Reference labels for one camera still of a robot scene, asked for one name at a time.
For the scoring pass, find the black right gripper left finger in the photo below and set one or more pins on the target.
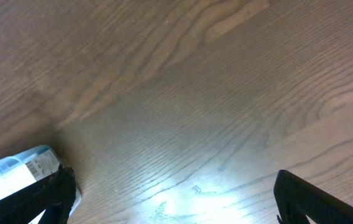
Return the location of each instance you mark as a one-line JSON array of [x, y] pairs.
[[53, 196]]

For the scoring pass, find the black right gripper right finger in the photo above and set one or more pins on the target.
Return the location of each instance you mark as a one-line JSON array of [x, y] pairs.
[[298, 201]]

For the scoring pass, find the white green medicine box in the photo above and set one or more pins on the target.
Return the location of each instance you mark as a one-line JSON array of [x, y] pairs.
[[5, 183]]

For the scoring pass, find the clear plastic container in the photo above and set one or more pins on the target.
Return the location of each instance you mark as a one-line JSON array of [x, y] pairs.
[[15, 177]]

